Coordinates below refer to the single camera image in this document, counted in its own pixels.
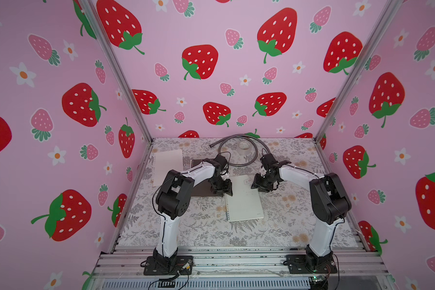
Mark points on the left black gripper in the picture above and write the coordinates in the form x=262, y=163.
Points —
x=226, y=188

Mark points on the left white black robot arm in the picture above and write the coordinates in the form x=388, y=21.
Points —
x=173, y=200

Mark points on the aluminium rail frame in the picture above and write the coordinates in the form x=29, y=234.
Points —
x=240, y=268

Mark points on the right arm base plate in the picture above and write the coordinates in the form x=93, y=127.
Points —
x=309, y=264

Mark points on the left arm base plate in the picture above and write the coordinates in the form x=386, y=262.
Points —
x=167, y=267

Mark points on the clear tape roll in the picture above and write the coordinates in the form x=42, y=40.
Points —
x=244, y=148

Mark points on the torn white notebook page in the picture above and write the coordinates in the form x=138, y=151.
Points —
x=164, y=162

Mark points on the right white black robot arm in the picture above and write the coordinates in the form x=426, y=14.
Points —
x=329, y=200

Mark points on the dark grey spiral notebook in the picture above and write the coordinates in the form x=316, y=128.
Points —
x=201, y=173

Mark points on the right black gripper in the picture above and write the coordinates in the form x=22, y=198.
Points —
x=263, y=181

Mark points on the white spiral notebook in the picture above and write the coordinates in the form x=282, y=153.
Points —
x=245, y=203

